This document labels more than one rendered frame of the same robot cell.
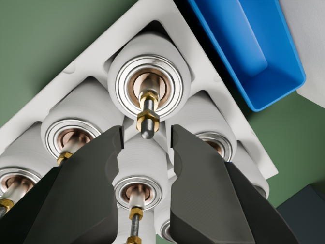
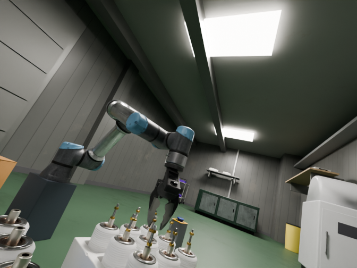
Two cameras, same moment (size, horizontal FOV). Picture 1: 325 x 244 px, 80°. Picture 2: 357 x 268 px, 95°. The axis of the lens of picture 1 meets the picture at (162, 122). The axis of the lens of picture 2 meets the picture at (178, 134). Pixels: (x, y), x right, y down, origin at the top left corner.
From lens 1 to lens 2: 0.53 m
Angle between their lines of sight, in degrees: 79
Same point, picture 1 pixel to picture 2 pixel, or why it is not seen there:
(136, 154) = not seen: hidden behind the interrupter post
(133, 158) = not seen: hidden behind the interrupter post
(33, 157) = (183, 259)
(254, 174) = (102, 231)
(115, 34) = not seen: outside the picture
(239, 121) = (93, 258)
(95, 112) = (162, 261)
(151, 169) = (142, 244)
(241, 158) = (99, 243)
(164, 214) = (137, 233)
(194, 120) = (126, 251)
